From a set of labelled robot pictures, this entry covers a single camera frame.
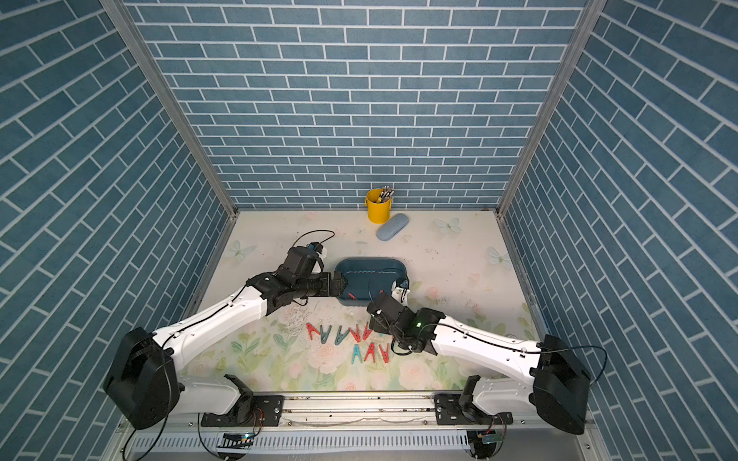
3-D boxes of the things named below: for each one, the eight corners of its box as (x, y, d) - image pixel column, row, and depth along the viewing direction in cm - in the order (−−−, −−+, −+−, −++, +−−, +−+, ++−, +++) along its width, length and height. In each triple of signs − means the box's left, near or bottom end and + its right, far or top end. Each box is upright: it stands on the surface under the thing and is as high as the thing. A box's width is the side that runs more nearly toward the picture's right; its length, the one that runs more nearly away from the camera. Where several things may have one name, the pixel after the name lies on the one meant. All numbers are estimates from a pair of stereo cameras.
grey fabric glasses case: (373, 235, 115) (373, 231, 113) (399, 214, 123) (400, 210, 121) (384, 243, 112) (384, 239, 110) (410, 222, 120) (411, 217, 118)
